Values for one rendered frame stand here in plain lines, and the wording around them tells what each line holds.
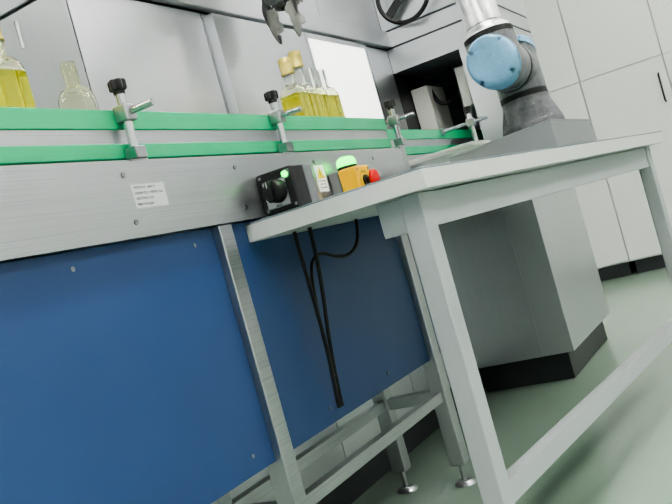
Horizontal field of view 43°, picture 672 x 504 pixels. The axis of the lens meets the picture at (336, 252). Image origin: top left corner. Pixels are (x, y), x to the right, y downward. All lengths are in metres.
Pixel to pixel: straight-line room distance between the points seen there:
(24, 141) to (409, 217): 0.62
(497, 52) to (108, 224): 1.02
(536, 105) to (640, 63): 3.71
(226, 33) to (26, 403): 1.33
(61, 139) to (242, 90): 0.98
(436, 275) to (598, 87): 4.45
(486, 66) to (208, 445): 1.05
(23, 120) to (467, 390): 0.81
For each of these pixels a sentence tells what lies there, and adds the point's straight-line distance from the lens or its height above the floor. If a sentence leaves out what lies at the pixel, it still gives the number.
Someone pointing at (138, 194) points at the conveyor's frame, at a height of 0.82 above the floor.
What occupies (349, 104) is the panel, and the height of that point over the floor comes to 1.10.
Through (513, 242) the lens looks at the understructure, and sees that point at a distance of 3.08.
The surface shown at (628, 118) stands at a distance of 5.76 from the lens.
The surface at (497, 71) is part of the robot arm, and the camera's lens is 1.96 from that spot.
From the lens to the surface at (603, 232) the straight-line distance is 5.82.
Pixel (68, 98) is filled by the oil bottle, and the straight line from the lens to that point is 1.69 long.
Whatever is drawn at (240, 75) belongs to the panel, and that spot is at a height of 1.16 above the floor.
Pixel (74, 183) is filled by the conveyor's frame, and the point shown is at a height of 0.85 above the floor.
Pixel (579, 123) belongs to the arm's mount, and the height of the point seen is 0.80.
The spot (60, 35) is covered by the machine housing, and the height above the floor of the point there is 1.24.
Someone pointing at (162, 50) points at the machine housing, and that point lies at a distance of 2.06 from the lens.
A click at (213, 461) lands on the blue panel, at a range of 1.40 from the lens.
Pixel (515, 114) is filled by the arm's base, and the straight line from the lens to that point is 2.08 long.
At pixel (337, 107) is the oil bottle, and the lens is 2.30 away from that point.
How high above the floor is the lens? 0.65
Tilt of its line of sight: level
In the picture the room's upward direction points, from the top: 16 degrees counter-clockwise
